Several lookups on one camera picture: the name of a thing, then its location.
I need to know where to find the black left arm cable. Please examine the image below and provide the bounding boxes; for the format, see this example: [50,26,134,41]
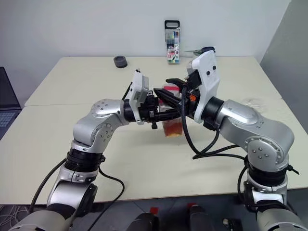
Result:
[28,157,126,231]

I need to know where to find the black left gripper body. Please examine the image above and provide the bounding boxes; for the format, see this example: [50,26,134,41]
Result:
[139,90,161,131]

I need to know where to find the marker pen set box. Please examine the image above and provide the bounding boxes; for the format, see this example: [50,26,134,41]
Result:
[164,20,181,65]

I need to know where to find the clear bottle with red drink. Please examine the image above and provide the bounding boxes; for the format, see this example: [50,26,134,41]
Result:
[160,84,184,138]

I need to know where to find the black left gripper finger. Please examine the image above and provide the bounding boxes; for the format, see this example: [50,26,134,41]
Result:
[156,108,181,122]

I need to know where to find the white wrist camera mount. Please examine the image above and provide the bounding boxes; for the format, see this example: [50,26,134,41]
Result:
[129,69,151,125]
[186,50,220,124]

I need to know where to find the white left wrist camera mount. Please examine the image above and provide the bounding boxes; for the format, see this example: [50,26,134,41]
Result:
[129,69,151,125]

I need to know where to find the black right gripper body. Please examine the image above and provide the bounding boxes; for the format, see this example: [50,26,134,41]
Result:
[181,70,203,118]

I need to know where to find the blue handled scissors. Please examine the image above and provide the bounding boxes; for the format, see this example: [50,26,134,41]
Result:
[184,45,216,54]

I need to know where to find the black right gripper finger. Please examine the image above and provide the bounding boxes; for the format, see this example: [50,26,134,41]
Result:
[153,88,185,110]
[165,77,188,89]

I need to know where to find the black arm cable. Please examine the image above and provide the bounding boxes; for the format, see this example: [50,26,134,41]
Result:
[28,157,126,231]
[180,84,250,161]

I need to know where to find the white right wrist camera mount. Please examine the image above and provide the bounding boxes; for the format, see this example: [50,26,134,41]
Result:
[186,50,220,124]

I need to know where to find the dark laptop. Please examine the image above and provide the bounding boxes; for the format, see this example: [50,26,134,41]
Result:
[0,66,22,141]

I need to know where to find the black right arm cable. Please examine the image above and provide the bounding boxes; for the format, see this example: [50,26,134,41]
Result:
[180,84,250,161]

